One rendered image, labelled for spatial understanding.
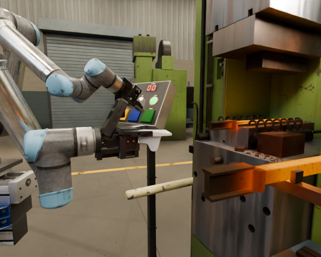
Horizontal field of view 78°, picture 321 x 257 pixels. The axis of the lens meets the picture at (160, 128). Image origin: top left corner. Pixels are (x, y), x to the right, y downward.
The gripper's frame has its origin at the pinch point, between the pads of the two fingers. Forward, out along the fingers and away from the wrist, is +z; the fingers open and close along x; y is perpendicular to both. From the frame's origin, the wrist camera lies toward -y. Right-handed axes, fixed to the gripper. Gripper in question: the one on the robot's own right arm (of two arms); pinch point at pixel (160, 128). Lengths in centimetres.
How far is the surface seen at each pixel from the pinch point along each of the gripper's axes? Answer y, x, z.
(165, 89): -15, -42, 25
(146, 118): 0.2, -43.1, 13.8
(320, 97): -10, 6, 79
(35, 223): 100, -146, -52
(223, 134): 4.9, -4.3, 30.5
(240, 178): 3.7, 33.9, -3.2
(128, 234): 100, -93, 17
